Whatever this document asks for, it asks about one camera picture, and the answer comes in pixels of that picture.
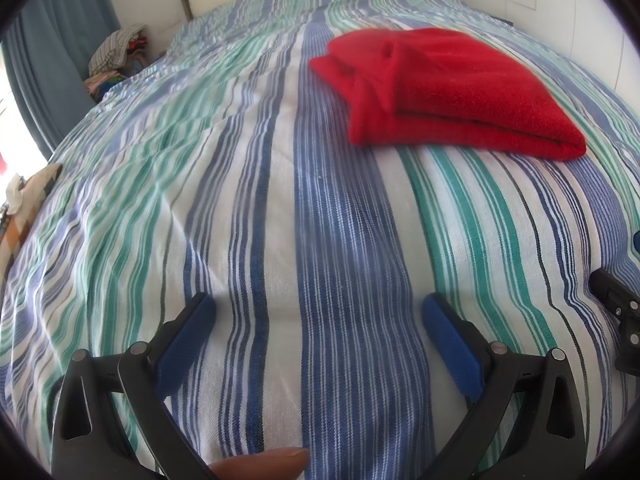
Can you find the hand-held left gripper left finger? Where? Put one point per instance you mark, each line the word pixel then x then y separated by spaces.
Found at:
pixel 177 352

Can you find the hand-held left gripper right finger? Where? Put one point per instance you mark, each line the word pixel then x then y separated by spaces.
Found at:
pixel 452 347

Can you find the red sweater with white rabbit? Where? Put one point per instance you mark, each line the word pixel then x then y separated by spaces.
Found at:
pixel 450 85

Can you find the pile of mixed clothes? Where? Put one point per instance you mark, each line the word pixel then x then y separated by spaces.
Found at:
pixel 112 55

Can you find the striped blue green bed sheet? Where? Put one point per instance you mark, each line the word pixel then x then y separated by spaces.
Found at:
pixel 320 260

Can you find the patterned beige cushion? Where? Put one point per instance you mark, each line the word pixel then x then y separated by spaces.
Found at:
pixel 30 210

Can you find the white crumpled cloth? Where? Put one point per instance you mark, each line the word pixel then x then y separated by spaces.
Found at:
pixel 15 192

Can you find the red hanging cloth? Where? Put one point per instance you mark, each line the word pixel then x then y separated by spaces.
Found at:
pixel 3 164

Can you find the blue curtain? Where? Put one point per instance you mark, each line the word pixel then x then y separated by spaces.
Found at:
pixel 55 45

